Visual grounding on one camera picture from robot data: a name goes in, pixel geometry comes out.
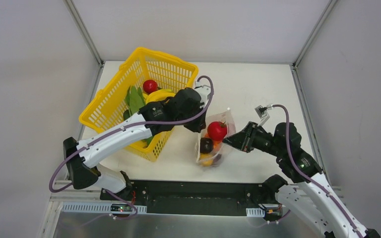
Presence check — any dark purple eggplant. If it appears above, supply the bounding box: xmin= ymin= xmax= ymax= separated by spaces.
xmin=199 ymin=137 xmax=214 ymax=154

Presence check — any clear zip top bag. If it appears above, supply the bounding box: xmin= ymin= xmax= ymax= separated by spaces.
xmin=195 ymin=108 xmax=236 ymax=167

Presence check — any orange pumpkin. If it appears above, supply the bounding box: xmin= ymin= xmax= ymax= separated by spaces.
xmin=213 ymin=141 xmax=222 ymax=151

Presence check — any green bell pepper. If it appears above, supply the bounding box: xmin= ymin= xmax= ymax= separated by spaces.
xmin=123 ymin=110 xmax=131 ymax=121

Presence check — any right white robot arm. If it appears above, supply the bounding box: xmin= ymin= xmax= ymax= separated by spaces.
xmin=223 ymin=121 xmax=380 ymax=238

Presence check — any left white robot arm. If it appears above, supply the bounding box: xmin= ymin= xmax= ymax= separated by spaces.
xmin=63 ymin=85 xmax=212 ymax=201

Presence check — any yellow banana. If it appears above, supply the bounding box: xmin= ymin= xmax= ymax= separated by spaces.
xmin=145 ymin=89 xmax=176 ymax=104

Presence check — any red tomato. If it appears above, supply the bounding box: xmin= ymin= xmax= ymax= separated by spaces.
xmin=142 ymin=79 xmax=159 ymax=95

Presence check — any large green leaf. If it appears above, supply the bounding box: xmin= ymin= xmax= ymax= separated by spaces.
xmin=125 ymin=86 xmax=146 ymax=116

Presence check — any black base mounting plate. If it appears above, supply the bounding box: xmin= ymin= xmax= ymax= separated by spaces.
xmin=100 ymin=172 xmax=286 ymax=218

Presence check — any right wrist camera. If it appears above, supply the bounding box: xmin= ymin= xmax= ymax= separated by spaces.
xmin=254 ymin=105 xmax=271 ymax=126

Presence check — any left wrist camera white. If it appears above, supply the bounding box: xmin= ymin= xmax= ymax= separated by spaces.
xmin=194 ymin=85 xmax=211 ymax=108

